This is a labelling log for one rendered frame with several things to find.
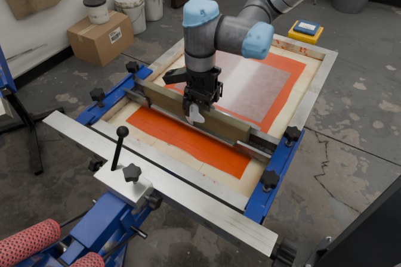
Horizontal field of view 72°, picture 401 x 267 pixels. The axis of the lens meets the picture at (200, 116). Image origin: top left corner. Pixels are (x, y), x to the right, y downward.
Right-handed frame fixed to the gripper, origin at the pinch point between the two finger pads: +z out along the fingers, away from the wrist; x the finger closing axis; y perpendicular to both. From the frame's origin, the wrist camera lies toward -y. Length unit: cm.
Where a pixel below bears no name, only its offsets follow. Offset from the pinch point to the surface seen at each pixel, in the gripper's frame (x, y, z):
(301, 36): 71, 12, 6
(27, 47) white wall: 49, -200, 73
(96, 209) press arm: -37.2, -1.5, -3.2
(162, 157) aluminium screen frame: -16.2, -0.2, 1.9
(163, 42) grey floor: 151, -136, 101
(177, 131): -4.2, -3.6, 5.4
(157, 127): -6.1, -10.0, 5.4
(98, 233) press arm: -40.7, 2.6, -3.2
